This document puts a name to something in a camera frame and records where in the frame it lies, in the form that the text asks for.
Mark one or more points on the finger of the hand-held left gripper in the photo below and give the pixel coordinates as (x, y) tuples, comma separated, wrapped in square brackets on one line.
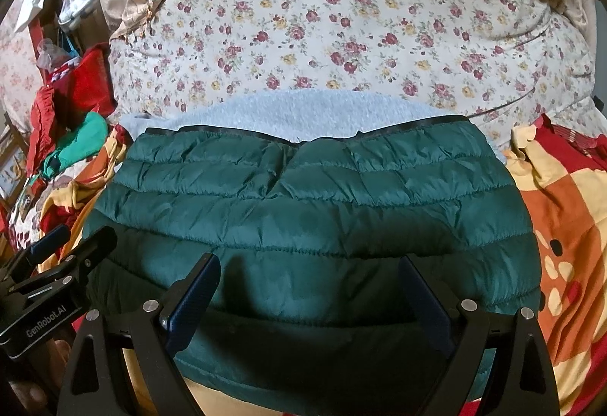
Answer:
[(80, 259), (47, 244)]

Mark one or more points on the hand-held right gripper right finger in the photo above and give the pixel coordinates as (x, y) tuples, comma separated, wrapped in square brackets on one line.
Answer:
[(427, 297)]

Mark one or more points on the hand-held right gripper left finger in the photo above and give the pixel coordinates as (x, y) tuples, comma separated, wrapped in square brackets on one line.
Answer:
[(189, 302)]

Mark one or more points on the green puffer jacket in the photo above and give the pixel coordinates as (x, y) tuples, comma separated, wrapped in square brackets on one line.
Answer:
[(308, 207)]

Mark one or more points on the person's left hand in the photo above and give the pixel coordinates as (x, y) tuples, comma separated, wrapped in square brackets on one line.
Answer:
[(59, 356)]

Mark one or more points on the green cloth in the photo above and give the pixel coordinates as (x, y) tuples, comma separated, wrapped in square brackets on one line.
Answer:
[(80, 141)]

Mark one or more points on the red cloth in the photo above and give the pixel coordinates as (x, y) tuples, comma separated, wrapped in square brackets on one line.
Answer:
[(90, 84)]

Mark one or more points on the pink floral cloth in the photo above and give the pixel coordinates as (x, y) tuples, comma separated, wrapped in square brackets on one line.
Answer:
[(19, 65)]

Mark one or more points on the light blue fleece blanket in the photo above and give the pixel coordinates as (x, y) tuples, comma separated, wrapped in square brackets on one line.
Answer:
[(308, 112)]

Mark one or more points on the floral quilt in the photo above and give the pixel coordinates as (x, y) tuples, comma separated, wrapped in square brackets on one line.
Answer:
[(332, 17)]

